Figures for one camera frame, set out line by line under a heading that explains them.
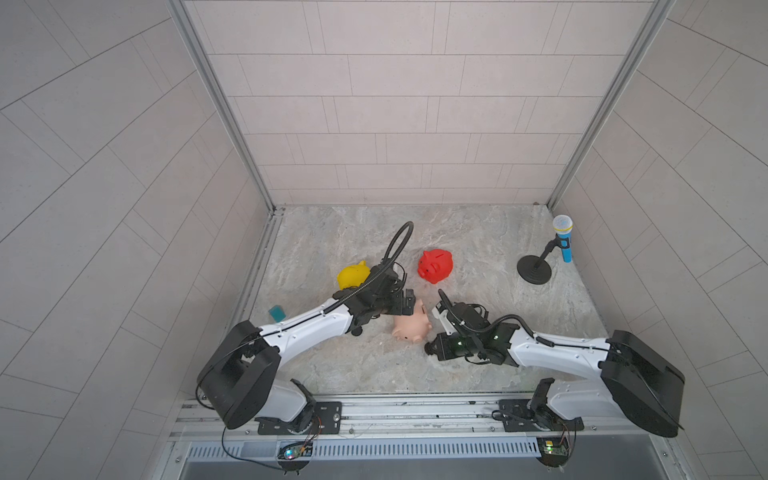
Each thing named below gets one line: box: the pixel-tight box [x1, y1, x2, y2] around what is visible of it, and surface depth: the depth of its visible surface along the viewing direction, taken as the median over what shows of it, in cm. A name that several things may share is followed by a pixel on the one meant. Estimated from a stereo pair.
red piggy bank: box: [417, 249, 453, 284], surface depth 93 cm
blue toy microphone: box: [552, 214, 574, 263], surface depth 82 cm
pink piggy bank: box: [392, 298, 432, 343], surface depth 81 cm
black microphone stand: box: [517, 233, 570, 285], surface depth 98 cm
